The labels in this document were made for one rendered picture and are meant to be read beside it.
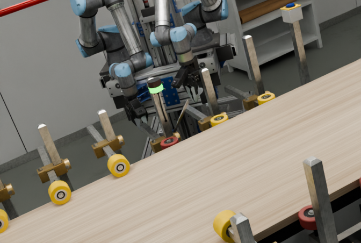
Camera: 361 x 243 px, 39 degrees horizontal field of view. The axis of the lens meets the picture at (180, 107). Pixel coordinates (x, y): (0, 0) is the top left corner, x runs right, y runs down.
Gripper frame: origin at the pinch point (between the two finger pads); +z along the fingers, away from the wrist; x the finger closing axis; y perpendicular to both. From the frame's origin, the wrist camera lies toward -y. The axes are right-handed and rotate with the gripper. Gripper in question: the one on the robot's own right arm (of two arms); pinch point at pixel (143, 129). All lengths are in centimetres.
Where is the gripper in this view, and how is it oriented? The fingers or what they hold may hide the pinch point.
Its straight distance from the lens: 261.7
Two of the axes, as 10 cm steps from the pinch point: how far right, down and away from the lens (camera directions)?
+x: -8.8, 3.9, -2.7
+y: -3.9, -2.8, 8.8
